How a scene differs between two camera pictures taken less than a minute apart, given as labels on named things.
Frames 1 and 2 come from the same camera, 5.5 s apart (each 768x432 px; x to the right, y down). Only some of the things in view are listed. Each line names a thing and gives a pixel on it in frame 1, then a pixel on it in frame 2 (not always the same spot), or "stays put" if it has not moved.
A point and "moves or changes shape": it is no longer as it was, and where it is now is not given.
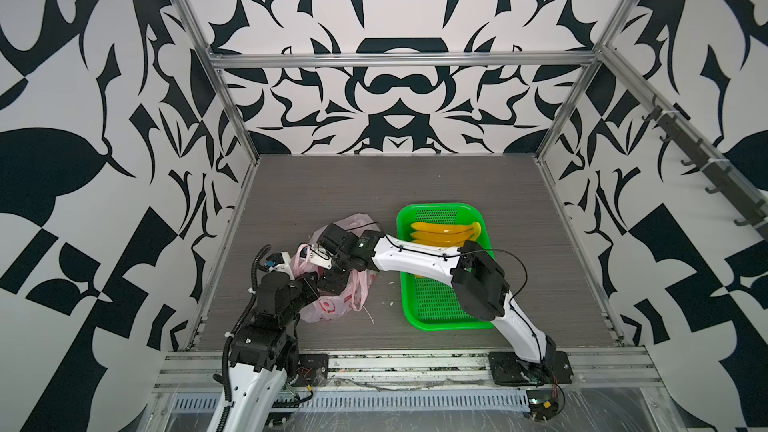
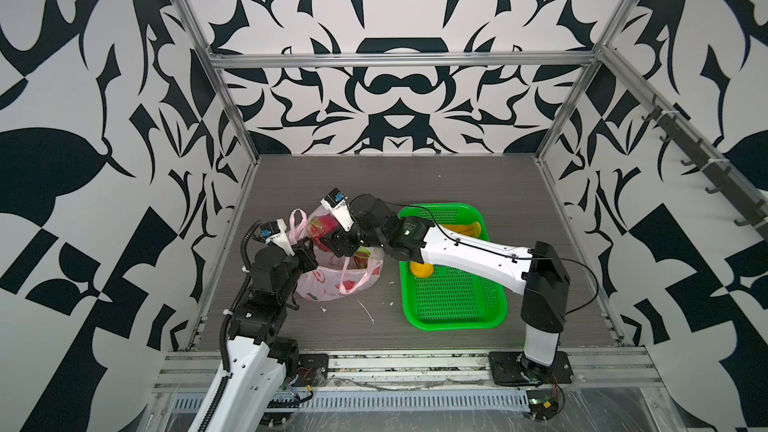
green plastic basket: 430,304 stays put
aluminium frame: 216,61 stays put
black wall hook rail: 736,191 stays put
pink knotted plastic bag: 360,288 moves or changes shape
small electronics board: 543,403 stays put
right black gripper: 338,279 → 339,238
